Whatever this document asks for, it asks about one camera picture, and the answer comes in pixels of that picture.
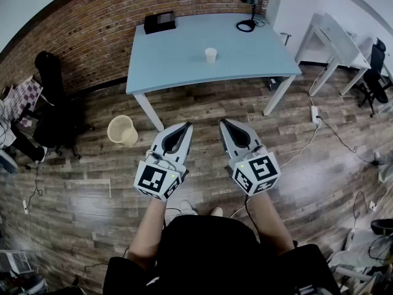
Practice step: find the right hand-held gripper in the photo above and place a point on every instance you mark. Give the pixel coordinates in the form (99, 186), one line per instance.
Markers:
(261, 171)

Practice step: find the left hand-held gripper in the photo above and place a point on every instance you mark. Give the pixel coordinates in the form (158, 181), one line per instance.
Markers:
(150, 178)

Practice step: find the cream mesh waste basket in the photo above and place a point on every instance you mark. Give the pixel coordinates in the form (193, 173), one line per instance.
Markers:
(122, 132)

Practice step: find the white paper cup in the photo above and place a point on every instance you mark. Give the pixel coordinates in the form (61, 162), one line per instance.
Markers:
(210, 55)

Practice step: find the person's left forearm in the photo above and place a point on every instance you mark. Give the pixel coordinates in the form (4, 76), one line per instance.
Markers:
(149, 229)

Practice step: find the person's right forearm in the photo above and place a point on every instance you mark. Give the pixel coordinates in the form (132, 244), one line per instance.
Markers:
(270, 223)

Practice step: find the small black case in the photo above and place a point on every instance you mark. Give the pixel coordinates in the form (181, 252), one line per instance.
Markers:
(276, 84)

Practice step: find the white power strip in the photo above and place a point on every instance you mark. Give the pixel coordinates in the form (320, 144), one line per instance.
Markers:
(25, 204)
(315, 114)

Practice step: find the light blue table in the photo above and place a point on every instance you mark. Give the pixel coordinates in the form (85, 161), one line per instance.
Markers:
(184, 63)

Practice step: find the person's black shirt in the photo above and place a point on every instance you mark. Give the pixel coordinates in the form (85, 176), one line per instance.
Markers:
(215, 257)

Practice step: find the black box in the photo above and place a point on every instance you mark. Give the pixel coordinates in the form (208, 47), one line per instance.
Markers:
(159, 22)

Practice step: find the black office chair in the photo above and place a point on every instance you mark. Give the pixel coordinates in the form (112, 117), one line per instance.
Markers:
(376, 81)
(52, 109)

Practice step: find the white desk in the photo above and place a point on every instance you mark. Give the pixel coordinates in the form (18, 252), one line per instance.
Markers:
(334, 38)

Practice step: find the checkered tablecloth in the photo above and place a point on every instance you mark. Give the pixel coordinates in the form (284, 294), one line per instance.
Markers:
(23, 98)

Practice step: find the grey fabric bag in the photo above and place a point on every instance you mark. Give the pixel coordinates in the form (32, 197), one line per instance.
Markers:
(359, 257)

